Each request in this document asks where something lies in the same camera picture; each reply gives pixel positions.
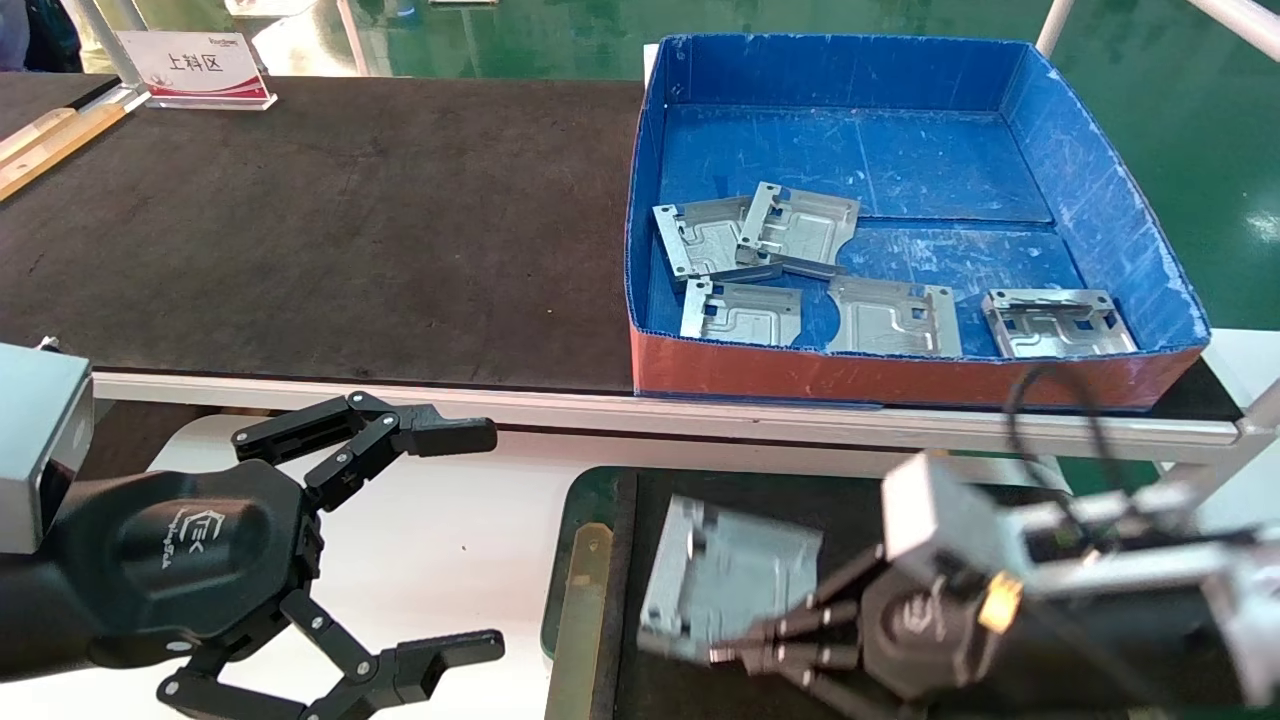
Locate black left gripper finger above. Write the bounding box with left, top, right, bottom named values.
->
left=232, top=392, right=499, bottom=513
left=157, top=590, right=506, bottom=720

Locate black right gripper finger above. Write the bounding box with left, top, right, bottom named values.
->
left=720, top=545, right=886, bottom=643
left=708, top=643, right=901, bottom=720

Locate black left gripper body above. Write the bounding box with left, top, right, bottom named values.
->
left=55, top=462, right=326, bottom=669

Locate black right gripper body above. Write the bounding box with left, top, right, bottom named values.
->
left=860, top=565, right=1013, bottom=701

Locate stamped grey metal plate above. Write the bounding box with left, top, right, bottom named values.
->
left=736, top=182, right=861, bottom=281
left=680, top=278, right=803, bottom=348
left=825, top=276, right=963, bottom=359
left=653, top=197, right=783, bottom=291
left=982, top=288, right=1139, bottom=359
left=637, top=495, right=824, bottom=663

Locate black tray container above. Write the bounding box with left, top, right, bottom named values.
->
left=540, top=465, right=1181, bottom=720

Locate brass tray side strip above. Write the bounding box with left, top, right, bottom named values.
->
left=545, top=522, right=613, bottom=720

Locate black conveyor belt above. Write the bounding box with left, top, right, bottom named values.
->
left=0, top=75, right=1241, bottom=421

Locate brown wooden strip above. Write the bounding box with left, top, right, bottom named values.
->
left=0, top=103, right=126, bottom=202

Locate white red sign placard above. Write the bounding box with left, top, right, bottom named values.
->
left=118, top=30, right=278, bottom=112

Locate pale wooden strip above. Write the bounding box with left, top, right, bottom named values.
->
left=0, top=108, right=77, bottom=167

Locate blue cardboard box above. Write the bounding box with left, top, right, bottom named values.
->
left=625, top=35, right=1211, bottom=411

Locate dark clothed person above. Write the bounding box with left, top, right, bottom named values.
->
left=0, top=0, right=83, bottom=73

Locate aluminium conveyor frame rail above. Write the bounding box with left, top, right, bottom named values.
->
left=90, top=372, right=1246, bottom=466

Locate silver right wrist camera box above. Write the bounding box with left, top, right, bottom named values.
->
left=882, top=452, right=1046, bottom=601

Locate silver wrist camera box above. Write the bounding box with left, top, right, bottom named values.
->
left=0, top=343, right=96, bottom=556
left=882, top=452, right=1046, bottom=601

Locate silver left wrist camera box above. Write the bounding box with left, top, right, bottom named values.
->
left=0, top=343, right=96, bottom=556

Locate black looped cable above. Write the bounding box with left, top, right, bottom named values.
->
left=1005, top=365, right=1133, bottom=549

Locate aluminium frame leg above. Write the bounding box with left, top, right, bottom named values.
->
left=1150, top=380, right=1280, bottom=521

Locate aluminium frame post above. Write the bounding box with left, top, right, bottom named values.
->
left=62, top=0, right=151, bottom=111

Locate white frame tube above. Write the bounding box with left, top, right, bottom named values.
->
left=1035, top=0, right=1077, bottom=57
left=1185, top=0, right=1280, bottom=63

